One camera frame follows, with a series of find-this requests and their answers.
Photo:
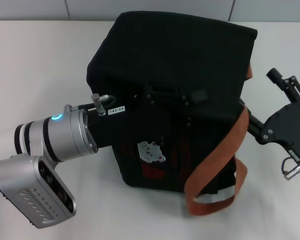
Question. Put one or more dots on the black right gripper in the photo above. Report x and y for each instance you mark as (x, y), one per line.
(287, 125)

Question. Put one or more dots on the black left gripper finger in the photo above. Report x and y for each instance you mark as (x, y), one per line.
(200, 96)

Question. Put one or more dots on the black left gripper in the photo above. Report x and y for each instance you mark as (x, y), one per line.
(115, 130)

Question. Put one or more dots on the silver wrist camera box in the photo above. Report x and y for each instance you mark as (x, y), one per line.
(20, 180)

